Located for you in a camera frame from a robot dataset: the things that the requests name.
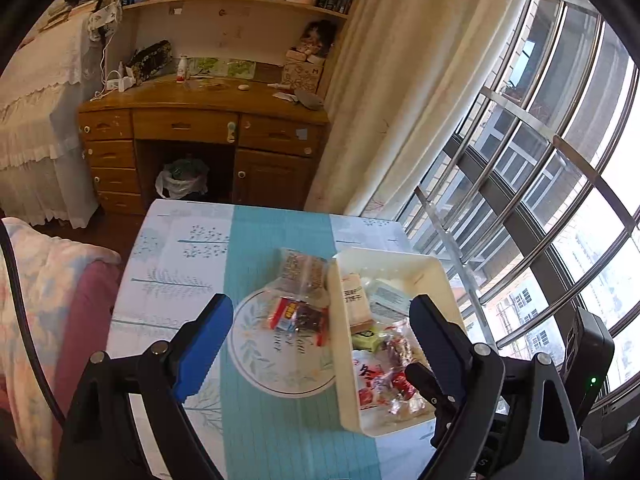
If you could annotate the beige cracker packet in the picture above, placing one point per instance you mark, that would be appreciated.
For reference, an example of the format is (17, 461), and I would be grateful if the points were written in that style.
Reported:
(356, 305)

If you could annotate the white lace cover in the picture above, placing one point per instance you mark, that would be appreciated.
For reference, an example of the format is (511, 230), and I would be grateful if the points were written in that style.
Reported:
(40, 110)

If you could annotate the wooden bookshelf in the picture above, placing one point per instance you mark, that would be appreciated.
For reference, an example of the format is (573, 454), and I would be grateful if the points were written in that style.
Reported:
(225, 15)

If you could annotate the white plastic bin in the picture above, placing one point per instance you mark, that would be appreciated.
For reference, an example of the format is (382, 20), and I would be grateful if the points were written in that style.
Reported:
(400, 265)

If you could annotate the cream floral curtain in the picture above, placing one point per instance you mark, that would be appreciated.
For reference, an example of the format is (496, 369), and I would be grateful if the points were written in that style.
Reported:
(400, 85)

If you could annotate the grey soft object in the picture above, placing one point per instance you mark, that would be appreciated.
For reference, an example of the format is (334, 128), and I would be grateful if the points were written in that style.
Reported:
(310, 99)

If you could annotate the wooden desk with drawers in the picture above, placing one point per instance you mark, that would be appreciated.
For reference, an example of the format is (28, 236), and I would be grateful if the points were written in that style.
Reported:
(175, 125)

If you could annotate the brown-haired doll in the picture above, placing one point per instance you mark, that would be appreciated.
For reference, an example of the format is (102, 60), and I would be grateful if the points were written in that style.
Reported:
(317, 37)

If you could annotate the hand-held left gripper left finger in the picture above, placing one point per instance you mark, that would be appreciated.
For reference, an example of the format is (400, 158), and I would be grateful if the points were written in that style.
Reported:
(202, 345)

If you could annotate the clear zip bag printed label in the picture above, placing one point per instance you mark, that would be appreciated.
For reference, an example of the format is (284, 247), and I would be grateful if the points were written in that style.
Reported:
(300, 270)

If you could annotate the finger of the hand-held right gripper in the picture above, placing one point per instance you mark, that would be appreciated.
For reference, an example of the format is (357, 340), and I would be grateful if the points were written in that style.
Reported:
(425, 380)

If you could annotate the pastel patterned blanket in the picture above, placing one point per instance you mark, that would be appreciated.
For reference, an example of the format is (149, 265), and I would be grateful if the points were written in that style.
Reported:
(65, 270)

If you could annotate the white power strip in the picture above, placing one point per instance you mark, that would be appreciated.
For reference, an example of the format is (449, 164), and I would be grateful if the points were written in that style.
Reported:
(120, 82)

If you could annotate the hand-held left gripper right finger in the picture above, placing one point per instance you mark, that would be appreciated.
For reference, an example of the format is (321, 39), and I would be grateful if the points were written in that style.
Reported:
(440, 340)

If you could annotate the metal window bars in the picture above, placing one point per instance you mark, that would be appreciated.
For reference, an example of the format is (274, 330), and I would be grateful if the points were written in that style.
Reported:
(527, 225)

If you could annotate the white drawer safety latch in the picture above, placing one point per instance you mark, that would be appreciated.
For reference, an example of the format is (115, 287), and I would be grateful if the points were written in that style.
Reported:
(231, 131)

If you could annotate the stack of books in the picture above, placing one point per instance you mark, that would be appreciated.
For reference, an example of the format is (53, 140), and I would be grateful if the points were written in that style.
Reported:
(57, 14)

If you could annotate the dark floral pencil case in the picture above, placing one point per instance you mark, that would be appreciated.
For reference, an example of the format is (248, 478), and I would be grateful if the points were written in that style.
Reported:
(150, 57)

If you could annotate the small white bottle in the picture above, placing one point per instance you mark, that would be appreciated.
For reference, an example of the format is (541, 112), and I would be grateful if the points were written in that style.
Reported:
(183, 69)

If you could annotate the clear bag of red candies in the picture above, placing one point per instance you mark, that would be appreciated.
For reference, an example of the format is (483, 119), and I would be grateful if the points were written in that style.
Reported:
(395, 395)

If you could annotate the hanging patterned pouch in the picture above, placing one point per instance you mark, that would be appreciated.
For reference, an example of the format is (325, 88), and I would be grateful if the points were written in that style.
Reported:
(105, 17)

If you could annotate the white and red cookie packet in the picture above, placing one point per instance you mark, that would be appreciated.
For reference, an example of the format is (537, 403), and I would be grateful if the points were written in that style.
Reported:
(367, 382)

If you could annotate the small green snack packet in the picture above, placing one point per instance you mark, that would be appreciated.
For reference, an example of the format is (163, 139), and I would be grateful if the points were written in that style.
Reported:
(365, 340)

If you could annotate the large white clear-wrapped packet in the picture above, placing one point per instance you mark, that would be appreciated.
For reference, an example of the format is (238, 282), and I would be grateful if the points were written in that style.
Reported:
(392, 297)

